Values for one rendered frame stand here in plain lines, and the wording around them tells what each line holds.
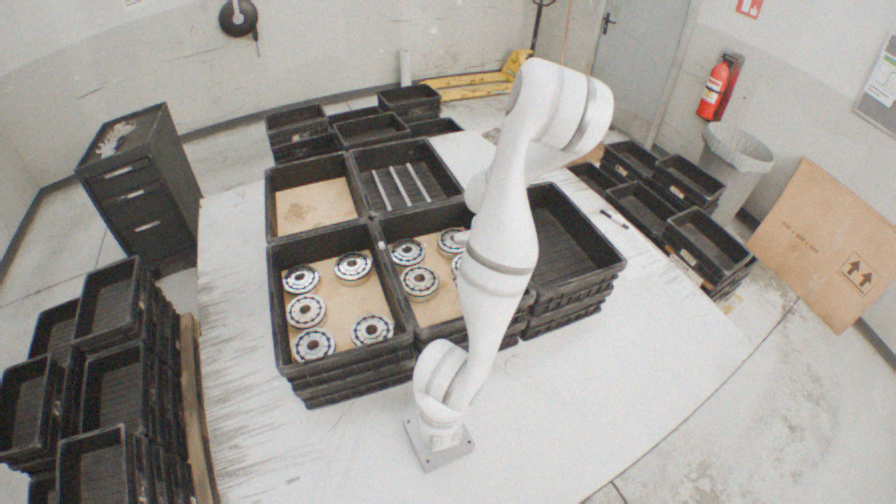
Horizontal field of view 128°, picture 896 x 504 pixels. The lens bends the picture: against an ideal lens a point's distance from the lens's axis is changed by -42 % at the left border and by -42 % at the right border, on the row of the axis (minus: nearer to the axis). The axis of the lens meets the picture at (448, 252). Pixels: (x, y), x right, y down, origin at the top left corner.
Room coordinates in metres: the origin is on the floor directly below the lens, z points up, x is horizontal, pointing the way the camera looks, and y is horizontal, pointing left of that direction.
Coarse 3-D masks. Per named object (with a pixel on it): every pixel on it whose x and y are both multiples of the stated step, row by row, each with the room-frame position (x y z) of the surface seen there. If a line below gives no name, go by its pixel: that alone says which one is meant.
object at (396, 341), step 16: (352, 224) 0.75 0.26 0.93; (368, 224) 0.75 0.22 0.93; (288, 240) 0.68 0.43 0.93; (384, 256) 0.64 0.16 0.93; (272, 272) 0.56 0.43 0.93; (272, 288) 0.51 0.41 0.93; (272, 304) 0.48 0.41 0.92; (400, 304) 0.49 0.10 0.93; (272, 320) 0.42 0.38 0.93; (272, 336) 0.38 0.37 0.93; (400, 336) 0.41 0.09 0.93; (336, 352) 0.36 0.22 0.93; (352, 352) 0.36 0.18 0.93; (368, 352) 0.37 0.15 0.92; (288, 368) 0.31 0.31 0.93; (304, 368) 0.32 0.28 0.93; (320, 368) 0.33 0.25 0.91
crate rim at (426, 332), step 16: (416, 208) 0.83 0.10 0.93; (432, 208) 0.84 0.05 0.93; (384, 240) 0.69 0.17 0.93; (400, 288) 0.54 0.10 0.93; (528, 288) 0.56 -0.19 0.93; (528, 304) 0.53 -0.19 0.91; (416, 320) 0.45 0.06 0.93; (448, 320) 0.46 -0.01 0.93; (464, 320) 0.46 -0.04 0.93; (416, 336) 0.43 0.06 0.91; (432, 336) 0.43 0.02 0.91
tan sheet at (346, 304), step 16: (368, 256) 0.73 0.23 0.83; (320, 272) 0.66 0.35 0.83; (320, 288) 0.60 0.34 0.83; (336, 288) 0.61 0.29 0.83; (352, 288) 0.61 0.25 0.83; (368, 288) 0.61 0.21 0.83; (288, 304) 0.54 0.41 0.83; (336, 304) 0.55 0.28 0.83; (352, 304) 0.56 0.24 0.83; (368, 304) 0.56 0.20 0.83; (384, 304) 0.56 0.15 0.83; (336, 320) 0.50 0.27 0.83; (352, 320) 0.51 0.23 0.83; (336, 336) 0.46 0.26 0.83
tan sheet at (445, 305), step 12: (420, 240) 0.81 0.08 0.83; (432, 240) 0.81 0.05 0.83; (432, 252) 0.76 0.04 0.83; (432, 264) 0.71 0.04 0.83; (444, 264) 0.71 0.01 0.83; (444, 276) 0.67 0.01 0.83; (444, 288) 0.63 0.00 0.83; (456, 288) 0.63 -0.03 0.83; (432, 300) 0.59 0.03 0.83; (444, 300) 0.59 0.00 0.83; (456, 300) 0.59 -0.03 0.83; (420, 312) 0.55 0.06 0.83; (432, 312) 0.55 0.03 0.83; (444, 312) 0.55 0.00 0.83; (456, 312) 0.55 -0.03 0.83; (420, 324) 0.51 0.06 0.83; (432, 324) 0.51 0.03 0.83
